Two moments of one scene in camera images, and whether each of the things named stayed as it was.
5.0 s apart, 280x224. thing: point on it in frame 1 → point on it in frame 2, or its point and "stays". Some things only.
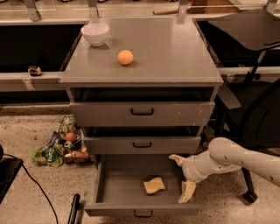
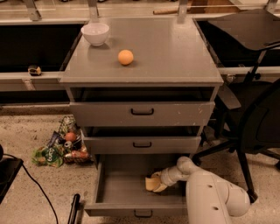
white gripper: x=192 y=169 → x=166 y=177
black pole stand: x=76 y=211 stays
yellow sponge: x=154 y=185 stays
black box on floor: x=9 y=169 stays
